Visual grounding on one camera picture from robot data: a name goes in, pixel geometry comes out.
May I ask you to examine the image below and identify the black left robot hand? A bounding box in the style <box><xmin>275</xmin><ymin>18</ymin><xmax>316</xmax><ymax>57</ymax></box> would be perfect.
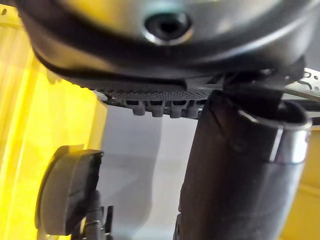
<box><xmin>14</xmin><ymin>0</ymin><xmax>320</xmax><ymax>240</ymax></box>

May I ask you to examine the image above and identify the black robot leg joint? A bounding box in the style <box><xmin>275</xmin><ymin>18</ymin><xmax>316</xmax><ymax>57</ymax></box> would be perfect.
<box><xmin>34</xmin><ymin>144</ymin><xmax>115</xmax><ymax>240</ymax></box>

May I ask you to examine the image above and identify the silver perforated metal rail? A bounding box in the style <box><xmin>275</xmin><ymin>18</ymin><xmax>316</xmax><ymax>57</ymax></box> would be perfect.
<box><xmin>283</xmin><ymin>66</ymin><xmax>320</xmax><ymax>101</ymax></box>

